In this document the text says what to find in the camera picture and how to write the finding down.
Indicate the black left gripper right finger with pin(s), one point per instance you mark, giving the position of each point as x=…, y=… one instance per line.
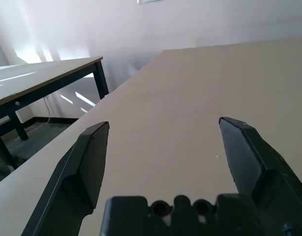
x=263, y=177

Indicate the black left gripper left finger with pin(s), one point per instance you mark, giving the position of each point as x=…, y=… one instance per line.
x=74, y=172

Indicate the side table with black legs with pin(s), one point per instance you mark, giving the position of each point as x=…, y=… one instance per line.
x=42, y=81

